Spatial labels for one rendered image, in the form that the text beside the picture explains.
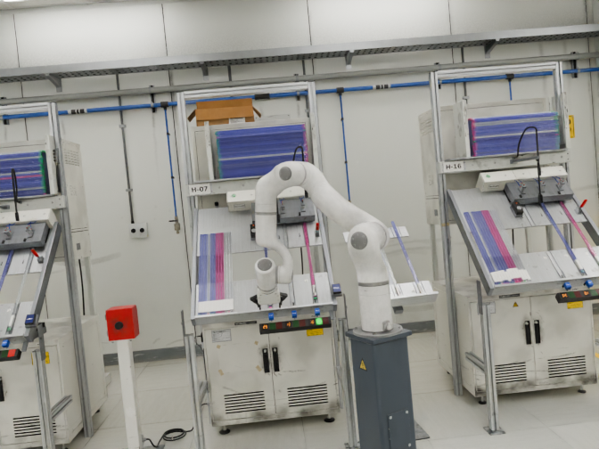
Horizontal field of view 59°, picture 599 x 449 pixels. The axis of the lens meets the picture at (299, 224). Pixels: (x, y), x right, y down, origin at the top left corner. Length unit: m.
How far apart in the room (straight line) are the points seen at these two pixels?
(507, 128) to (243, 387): 2.07
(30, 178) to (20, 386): 1.10
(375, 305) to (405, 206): 2.66
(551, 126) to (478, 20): 1.88
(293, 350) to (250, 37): 2.75
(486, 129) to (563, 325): 1.17
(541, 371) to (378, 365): 1.47
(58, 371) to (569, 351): 2.77
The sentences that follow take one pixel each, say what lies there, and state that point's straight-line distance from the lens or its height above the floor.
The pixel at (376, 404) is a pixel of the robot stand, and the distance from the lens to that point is 2.06.
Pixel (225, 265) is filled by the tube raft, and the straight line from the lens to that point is 2.71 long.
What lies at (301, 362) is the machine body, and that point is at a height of 0.36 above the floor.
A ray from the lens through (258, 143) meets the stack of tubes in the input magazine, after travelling 2.96.
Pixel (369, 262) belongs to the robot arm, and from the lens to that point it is 1.96.
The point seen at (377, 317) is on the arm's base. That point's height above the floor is 0.77.
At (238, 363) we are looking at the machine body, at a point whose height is 0.39.
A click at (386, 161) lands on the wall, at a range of 4.57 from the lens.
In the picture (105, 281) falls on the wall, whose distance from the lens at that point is 4.70.
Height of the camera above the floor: 1.22
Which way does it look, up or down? 2 degrees down
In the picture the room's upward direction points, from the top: 5 degrees counter-clockwise
